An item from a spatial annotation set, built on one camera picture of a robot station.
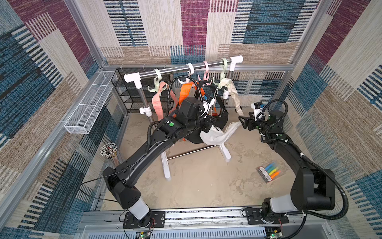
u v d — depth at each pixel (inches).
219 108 32.9
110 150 30.5
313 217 17.7
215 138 35.1
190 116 20.4
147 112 26.4
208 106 23.1
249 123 29.5
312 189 16.9
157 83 24.4
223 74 25.5
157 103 25.4
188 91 25.5
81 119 36.0
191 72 22.8
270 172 34.3
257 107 28.2
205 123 23.6
